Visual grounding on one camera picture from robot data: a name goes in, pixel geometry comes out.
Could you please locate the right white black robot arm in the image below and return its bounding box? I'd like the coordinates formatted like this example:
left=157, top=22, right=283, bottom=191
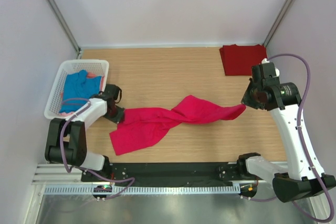
left=236, top=59, right=335, bottom=202

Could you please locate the aluminium frame post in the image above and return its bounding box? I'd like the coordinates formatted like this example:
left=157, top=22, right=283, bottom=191
left=46, top=0, right=81, bottom=58
left=263, top=0, right=295, bottom=48

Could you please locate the left aluminium frame post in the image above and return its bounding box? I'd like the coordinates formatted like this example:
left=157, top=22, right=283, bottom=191
left=46, top=0, right=81, bottom=58

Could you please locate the folded dark red t shirt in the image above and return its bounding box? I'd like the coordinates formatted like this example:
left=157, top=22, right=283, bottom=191
left=219, top=45, right=267, bottom=76

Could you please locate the white perforated plastic basket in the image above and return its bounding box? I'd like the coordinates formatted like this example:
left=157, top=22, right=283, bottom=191
left=44, top=59, right=109, bottom=120

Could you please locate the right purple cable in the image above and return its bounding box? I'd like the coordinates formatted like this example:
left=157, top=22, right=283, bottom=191
left=246, top=54, right=333, bottom=221

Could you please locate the blue t shirt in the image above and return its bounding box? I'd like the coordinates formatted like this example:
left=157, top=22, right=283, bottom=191
left=59, top=69, right=103, bottom=114

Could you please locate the magenta pink t shirt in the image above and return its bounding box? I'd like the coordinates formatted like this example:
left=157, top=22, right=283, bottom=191
left=110, top=95, right=246, bottom=156

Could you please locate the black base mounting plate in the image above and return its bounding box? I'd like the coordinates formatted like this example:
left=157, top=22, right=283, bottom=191
left=80, top=161, right=268, bottom=187

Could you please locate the aluminium front rail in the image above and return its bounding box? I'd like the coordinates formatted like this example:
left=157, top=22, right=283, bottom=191
left=31, top=162, right=85, bottom=184

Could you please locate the right aluminium frame post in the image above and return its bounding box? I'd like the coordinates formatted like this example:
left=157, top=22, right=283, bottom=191
left=263, top=0, right=295, bottom=48

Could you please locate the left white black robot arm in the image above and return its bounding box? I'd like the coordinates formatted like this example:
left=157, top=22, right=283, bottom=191
left=45, top=84, right=125, bottom=182

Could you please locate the white slotted cable duct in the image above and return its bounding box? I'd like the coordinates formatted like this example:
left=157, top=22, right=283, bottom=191
left=44, top=184, right=240, bottom=196

